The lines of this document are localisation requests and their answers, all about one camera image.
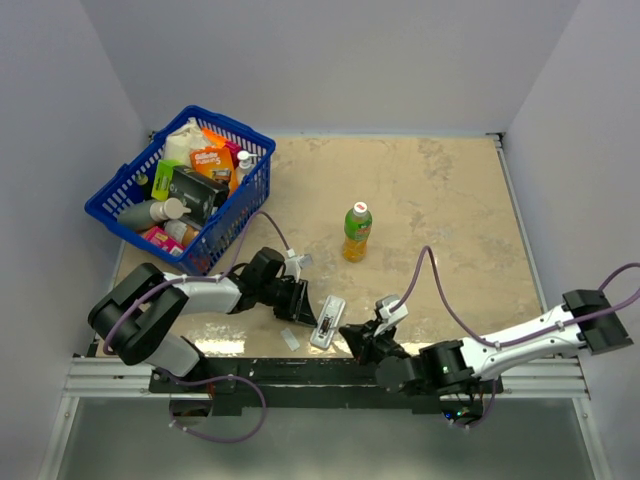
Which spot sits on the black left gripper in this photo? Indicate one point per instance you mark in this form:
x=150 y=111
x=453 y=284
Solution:
x=298 y=307

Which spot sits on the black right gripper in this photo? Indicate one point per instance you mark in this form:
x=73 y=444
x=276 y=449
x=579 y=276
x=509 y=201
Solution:
x=362 y=340

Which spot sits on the white remote control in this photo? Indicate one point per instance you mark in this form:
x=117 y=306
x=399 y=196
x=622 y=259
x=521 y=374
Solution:
x=328 y=322

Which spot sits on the white battery compartment cover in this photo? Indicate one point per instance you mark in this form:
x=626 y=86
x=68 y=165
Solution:
x=290 y=339

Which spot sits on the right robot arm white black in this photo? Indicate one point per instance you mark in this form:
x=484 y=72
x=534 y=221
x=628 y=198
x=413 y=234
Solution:
x=584 y=320

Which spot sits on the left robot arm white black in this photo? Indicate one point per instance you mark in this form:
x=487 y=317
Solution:
x=135 y=318

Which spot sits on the orange juice bottle green label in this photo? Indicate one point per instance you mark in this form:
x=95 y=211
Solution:
x=357 y=226

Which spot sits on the amber bottle white label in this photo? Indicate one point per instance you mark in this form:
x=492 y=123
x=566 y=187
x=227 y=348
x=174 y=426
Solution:
x=181 y=232

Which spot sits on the white pump bottle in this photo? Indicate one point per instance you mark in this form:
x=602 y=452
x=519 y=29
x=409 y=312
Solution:
x=246 y=162

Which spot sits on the black product box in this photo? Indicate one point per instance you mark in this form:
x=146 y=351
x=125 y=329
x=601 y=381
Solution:
x=202 y=195

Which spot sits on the pink product box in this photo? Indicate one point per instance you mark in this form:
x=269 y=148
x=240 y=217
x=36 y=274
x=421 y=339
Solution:
x=160 y=239

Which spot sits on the orange razor blade package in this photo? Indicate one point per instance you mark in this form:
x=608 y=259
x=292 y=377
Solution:
x=217 y=164

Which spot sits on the grey bottle beige cap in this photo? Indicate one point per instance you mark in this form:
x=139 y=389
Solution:
x=145 y=215

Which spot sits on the lime green box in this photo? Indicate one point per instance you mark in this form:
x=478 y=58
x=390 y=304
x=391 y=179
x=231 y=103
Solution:
x=163 y=177

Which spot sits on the beige cloth bag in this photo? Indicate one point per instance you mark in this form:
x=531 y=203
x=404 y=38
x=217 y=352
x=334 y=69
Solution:
x=181 y=143

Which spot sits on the blue plastic basket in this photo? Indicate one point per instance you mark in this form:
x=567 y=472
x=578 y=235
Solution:
x=225 y=225

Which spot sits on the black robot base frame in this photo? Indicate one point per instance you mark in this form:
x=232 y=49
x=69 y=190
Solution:
x=229 y=385

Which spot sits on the aluminium table edge rail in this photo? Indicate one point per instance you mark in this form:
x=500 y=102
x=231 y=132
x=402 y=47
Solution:
x=550 y=377

